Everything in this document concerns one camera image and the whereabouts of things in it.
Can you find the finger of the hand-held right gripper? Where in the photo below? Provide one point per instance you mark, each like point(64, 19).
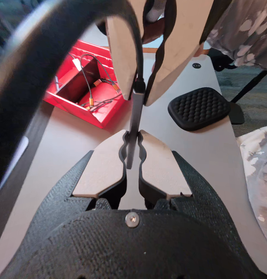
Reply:
point(122, 61)
point(185, 32)

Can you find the person's patterned clothing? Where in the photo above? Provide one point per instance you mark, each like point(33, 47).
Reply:
point(259, 174)

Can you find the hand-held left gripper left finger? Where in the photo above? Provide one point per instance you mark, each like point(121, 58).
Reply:
point(100, 172)

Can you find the black bin divider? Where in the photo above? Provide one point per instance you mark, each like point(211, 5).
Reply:
point(72, 85)

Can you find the black padded wrist rest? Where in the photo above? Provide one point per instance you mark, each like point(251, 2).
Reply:
point(198, 106)

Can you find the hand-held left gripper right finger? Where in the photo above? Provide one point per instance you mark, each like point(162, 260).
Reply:
point(164, 172)

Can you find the red plastic bin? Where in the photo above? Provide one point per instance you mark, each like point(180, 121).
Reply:
point(81, 113)

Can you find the person's right hand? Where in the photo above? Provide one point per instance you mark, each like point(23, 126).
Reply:
point(153, 32)

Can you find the black chair base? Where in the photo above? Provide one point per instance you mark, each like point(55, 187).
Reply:
point(237, 113)

